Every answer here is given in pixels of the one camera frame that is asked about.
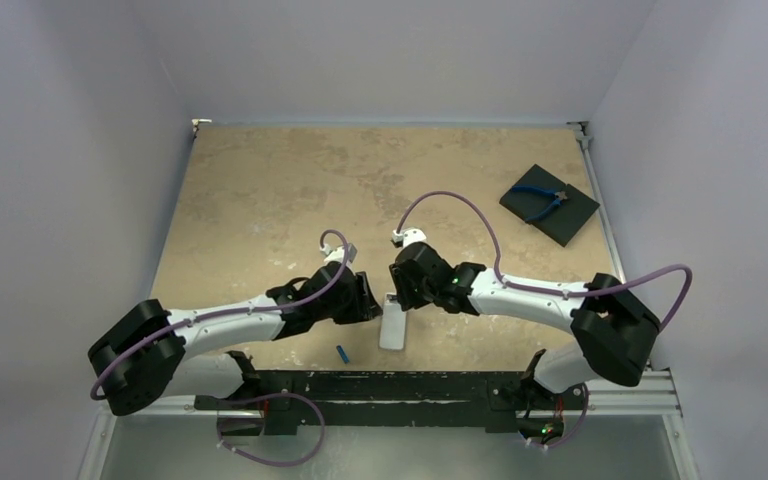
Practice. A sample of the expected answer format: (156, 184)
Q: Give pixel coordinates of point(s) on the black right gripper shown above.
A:
(402, 283)

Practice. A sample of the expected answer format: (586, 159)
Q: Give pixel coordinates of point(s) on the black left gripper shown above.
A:
(363, 305)

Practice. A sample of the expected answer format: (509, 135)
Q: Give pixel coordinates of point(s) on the white remote control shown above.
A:
(393, 324)

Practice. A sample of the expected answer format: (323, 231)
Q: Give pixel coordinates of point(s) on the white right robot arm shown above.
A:
(613, 331)

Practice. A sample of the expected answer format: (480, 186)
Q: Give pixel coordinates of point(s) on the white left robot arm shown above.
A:
(146, 354)

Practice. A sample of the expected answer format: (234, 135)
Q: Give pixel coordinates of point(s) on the blue AAA battery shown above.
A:
(343, 355)

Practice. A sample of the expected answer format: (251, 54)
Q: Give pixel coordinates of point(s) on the black flat box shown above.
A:
(557, 209)

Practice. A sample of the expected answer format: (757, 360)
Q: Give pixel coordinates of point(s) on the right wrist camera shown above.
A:
(406, 237)

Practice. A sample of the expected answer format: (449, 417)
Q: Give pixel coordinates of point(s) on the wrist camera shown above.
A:
(340, 254)
(406, 237)

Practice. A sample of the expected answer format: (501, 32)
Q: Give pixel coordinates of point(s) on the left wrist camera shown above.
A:
(340, 254)

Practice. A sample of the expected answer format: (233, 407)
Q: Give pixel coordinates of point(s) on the aluminium frame rail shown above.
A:
(623, 433)

